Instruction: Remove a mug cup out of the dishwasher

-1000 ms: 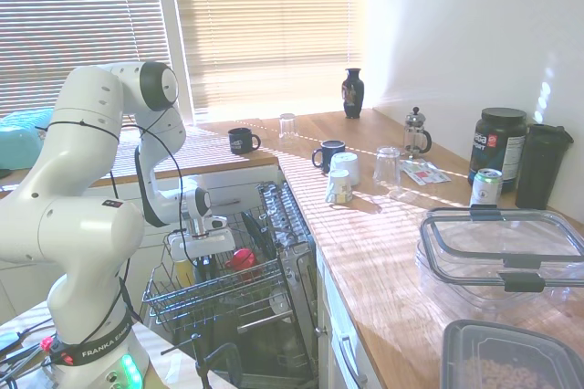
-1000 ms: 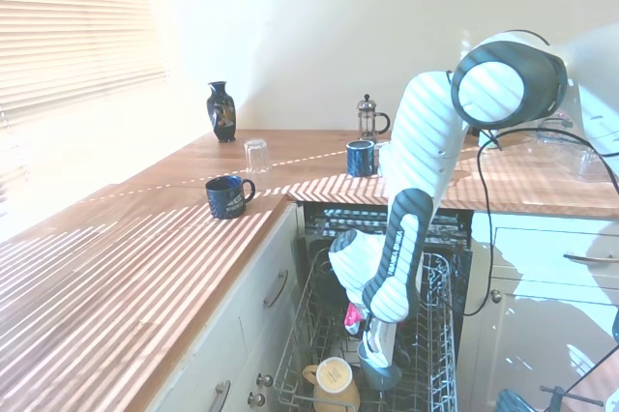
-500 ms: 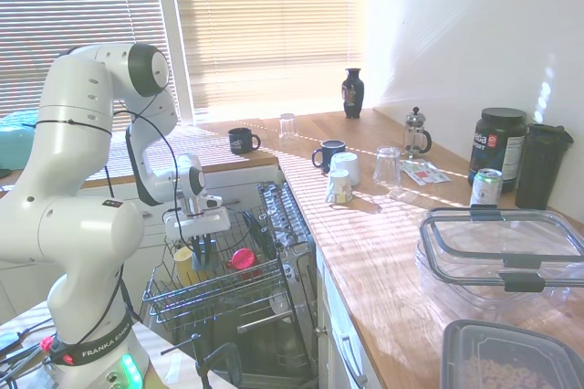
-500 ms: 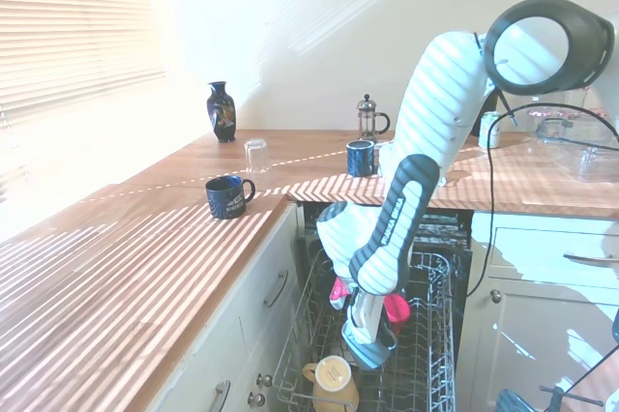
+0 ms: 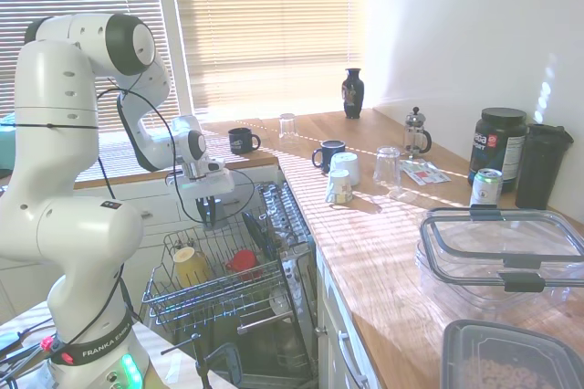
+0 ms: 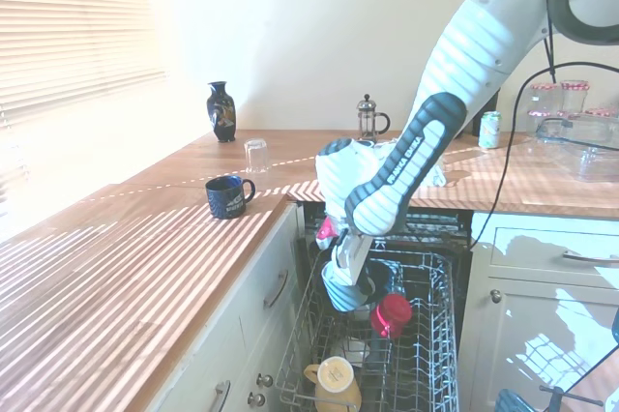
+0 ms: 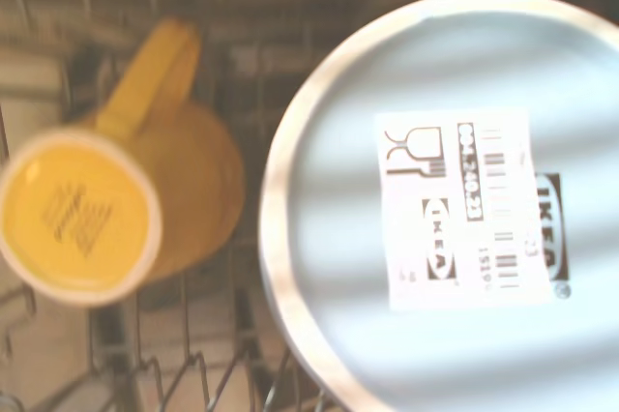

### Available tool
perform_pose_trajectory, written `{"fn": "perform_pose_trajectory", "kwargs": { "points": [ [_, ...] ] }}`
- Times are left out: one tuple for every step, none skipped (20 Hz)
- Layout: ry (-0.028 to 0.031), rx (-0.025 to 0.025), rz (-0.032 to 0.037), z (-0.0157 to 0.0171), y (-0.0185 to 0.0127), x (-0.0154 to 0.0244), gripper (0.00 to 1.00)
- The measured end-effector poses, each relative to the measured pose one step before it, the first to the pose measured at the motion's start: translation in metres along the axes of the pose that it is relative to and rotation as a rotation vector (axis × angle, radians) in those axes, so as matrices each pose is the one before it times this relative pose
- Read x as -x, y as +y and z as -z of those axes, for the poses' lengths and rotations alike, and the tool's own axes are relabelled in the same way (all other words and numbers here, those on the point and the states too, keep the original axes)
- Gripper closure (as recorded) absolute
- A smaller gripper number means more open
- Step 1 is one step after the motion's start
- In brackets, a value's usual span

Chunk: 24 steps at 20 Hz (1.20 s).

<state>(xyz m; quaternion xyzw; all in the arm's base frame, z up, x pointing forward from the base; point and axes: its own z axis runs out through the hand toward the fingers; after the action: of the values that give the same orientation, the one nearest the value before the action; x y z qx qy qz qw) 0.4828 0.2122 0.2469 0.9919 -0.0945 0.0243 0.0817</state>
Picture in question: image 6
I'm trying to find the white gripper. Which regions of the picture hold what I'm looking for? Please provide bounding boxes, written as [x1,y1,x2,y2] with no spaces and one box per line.
[343,232,378,298]

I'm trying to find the grey blue mug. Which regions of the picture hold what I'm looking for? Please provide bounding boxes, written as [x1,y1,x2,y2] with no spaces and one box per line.
[321,262,376,313]

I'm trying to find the red mug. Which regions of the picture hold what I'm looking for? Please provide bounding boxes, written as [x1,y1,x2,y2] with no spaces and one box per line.
[369,293,414,340]

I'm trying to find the open built-in dishwasher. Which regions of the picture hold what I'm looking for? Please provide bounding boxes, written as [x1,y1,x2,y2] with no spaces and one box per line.
[289,198,476,412]

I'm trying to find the yellow ceramic mug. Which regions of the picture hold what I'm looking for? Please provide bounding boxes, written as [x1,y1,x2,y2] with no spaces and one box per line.
[303,356,364,412]

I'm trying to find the dark blue printed mug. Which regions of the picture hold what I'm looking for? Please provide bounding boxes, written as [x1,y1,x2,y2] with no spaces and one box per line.
[204,175,256,221]

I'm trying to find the black dish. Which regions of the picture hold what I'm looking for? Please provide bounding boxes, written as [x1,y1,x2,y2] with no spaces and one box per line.
[363,259,405,298]

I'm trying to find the white dish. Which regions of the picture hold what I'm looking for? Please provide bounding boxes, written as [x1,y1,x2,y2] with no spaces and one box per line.
[344,338,371,366]

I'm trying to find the glass French press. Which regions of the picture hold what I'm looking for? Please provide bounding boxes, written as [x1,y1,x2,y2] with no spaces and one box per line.
[356,93,392,142]

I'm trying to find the small clear drinking glass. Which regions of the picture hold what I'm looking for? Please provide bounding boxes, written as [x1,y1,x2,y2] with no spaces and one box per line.
[243,138,271,176]

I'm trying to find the blue clamp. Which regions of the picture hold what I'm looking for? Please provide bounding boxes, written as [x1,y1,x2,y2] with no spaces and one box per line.
[494,387,529,412]

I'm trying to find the white green drink can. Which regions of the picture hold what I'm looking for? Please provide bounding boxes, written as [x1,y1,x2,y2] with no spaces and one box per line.
[478,110,503,150]

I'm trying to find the dark blue painted vase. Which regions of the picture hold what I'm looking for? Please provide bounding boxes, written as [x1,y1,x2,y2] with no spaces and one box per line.
[206,81,238,144]

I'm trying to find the jar with red checked lid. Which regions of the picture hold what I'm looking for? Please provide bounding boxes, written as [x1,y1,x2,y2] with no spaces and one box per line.
[529,81,563,118]
[584,106,619,133]
[560,79,592,116]
[526,109,555,138]

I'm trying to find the clear plastic storage container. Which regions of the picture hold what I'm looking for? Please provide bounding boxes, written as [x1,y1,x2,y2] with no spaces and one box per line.
[535,114,619,185]

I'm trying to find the beige window blind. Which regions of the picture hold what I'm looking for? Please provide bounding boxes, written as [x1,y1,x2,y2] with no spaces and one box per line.
[0,0,166,116]

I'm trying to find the wire dishwasher rack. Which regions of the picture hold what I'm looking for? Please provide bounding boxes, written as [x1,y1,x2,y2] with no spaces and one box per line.
[275,250,461,412]

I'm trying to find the metal drawer handle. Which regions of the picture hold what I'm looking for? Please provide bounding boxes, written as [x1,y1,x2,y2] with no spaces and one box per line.
[562,248,619,264]
[212,379,232,412]
[262,270,290,309]

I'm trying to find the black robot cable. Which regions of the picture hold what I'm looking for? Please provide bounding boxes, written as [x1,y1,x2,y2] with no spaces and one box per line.
[467,0,619,251]

